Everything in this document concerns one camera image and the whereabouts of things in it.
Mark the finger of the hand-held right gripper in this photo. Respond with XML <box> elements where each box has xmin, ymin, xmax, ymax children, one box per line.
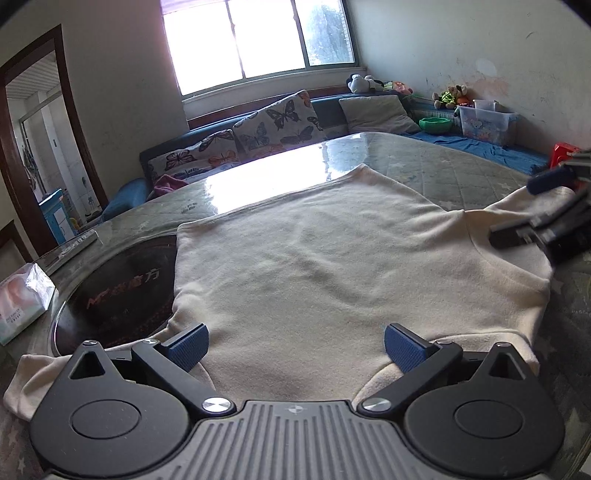
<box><xmin>489</xmin><ymin>191</ymin><xmax>591</xmax><ymax>250</ymax></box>
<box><xmin>526</xmin><ymin>164</ymin><xmax>591</xmax><ymax>197</ymax></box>

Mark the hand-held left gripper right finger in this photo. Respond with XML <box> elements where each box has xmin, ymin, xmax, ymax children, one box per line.
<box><xmin>358</xmin><ymin>322</ymin><xmax>532</xmax><ymax>418</ymax></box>

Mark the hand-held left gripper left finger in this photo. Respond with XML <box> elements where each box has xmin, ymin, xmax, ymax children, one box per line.
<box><xmin>69</xmin><ymin>322</ymin><xmax>236</xmax><ymax>418</ymax></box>

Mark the cream shirt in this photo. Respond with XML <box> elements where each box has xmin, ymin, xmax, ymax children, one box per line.
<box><xmin>2</xmin><ymin>164</ymin><xmax>578</xmax><ymax>421</ymax></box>

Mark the blue sofa cover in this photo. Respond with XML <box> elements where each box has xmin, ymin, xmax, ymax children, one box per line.
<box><xmin>406</xmin><ymin>129</ymin><xmax>550</xmax><ymax>176</ymax></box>

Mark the clear plastic storage box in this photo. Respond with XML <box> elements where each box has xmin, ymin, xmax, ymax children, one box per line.
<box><xmin>455</xmin><ymin>99</ymin><xmax>519</xmax><ymax>147</ymax></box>

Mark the round black cooktop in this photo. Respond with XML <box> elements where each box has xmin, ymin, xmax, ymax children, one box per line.
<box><xmin>48</xmin><ymin>233</ymin><xmax>181</xmax><ymax>358</ymax></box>

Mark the green bowl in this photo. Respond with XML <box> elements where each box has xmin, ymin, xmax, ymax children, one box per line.
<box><xmin>419</xmin><ymin>117</ymin><xmax>454</xmax><ymax>136</ymax></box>

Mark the grey remote control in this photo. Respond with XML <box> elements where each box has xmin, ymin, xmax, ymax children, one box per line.
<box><xmin>46</xmin><ymin>231</ymin><xmax>100</xmax><ymax>273</ymax></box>

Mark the pink cloth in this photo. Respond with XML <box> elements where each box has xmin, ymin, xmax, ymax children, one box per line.
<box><xmin>148</xmin><ymin>173</ymin><xmax>190</xmax><ymax>201</ymax></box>

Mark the white tissue pack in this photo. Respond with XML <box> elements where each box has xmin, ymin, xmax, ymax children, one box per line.
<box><xmin>0</xmin><ymin>262</ymin><xmax>56</xmax><ymax>347</ymax></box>

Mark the grey cushion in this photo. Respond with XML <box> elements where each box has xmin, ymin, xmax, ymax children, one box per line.
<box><xmin>338</xmin><ymin>95</ymin><xmax>421</xmax><ymax>136</ymax></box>

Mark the blue cabinet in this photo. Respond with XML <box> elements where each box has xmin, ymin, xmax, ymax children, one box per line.
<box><xmin>39</xmin><ymin>188</ymin><xmax>77</xmax><ymax>245</ymax></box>

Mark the long butterfly print cushion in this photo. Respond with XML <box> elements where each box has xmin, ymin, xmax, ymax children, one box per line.
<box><xmin>152</xmin><ymin>129</ymin><xmax>241</xmax><ymax>181</ymax></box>

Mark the dark wooden chair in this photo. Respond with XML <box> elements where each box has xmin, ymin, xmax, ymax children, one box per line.
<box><xmin>0</xmin><ymin>220</ymin><xmax>26</xmax><ymax>264</ymax></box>

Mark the black white plush toy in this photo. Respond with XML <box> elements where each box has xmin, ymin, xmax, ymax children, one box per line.
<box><xmin>346</xmin><ymin>74</ymin><xmax>384</xmax><ymax>95</ymax></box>

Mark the blue sofa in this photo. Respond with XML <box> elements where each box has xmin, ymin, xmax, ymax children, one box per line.
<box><xmin>99</xmin><ymin>90</ymin><xmax>550</xmax><ymax>222</ymax></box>

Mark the hanging cloth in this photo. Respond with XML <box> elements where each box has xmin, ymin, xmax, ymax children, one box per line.
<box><xmin>23</xmin><ymin>148</ymin><xmax>44</xmax><ymax>195</ymax></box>

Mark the large butterfly print cushion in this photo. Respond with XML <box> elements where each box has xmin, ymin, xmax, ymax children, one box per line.
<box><xmin>233</xmin><ymin>90</ymin><xmax>326</xmax><ymax>155</ymax></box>

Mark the window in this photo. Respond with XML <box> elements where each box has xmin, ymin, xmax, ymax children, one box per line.
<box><xmin>159</xmin><ymin>0</ymin><xmax>361</xmax><ymax>97</ymax></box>

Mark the dark wooden door frame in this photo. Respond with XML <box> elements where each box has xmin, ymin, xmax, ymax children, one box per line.
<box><xmin>0</xmin><ymin>25</ymin><xmax>109</xmax><ymax>261</ymax></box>

